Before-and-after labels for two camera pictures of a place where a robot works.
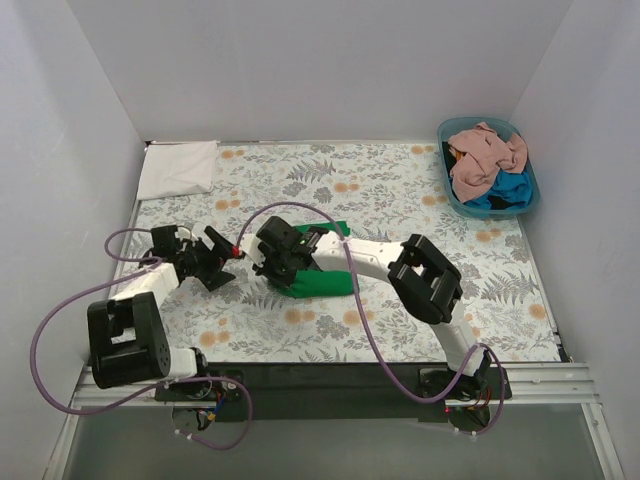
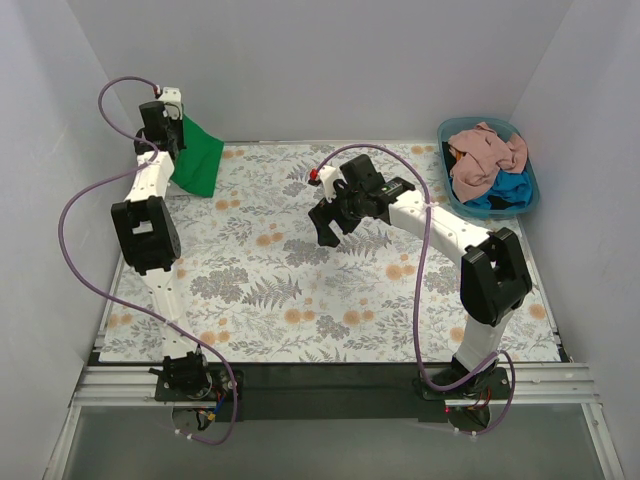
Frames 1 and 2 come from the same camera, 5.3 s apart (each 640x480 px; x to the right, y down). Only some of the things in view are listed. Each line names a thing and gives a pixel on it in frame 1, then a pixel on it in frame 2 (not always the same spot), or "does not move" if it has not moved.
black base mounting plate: (336, 391) does not move
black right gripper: (273, 267) to (334, 211)
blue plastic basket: (446, 126) does not move
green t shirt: (310, 283) to (197, 166)
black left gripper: (208, 261) to (175, 138)
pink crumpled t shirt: (478, 155) does not move
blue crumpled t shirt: (513, 186) does not move
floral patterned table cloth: (385, 192) does not move
